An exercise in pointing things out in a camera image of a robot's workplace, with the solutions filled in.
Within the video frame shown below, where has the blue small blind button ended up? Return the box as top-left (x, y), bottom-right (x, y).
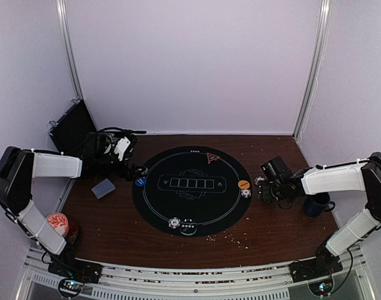
top-left (134, 177), bottom-right (147, 187)

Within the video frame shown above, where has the orange big blind button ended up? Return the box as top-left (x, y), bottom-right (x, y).
top-left (237, 179), bottom-right (250, 189)

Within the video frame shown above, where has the red triangle marker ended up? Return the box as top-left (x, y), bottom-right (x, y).
top-left (206, 152), bottom-right (220, 164)

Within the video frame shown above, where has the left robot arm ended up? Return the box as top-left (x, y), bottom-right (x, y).
top-left (0, 127), bottom-right (147, 278)

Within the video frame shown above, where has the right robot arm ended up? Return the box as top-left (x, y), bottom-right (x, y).
top-left (255, 152), bottom-right (381, 276)

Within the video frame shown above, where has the grey card deck box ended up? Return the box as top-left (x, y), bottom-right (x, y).
top-left (91, 179), bottom-right (116, 199)

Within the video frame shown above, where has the dark blue mug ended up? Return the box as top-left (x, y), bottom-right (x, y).
top-left (303, 192), bottom-right (335, 218)

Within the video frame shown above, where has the black poker set case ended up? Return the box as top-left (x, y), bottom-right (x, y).
top-left (48, 99), bottom-right (134, 157)

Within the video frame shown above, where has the round black poker mat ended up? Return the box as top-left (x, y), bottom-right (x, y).
top-left (132, 146), bottom-right (252, 237)

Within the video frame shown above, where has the red patterned tin can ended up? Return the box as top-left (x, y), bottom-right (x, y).
top-left (46, 212), bottom-right (80, 244)

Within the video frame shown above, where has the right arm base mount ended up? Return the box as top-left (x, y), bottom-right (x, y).
top-left (289, 258), bottom-right (343, 297)

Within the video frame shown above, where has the aluminium front rail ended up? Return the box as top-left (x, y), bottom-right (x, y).
top-left (20, 245), bottom-right (371, 300)

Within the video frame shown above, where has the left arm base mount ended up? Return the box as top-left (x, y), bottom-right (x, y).
top-left (47, 261), bottom-right (102, 299)

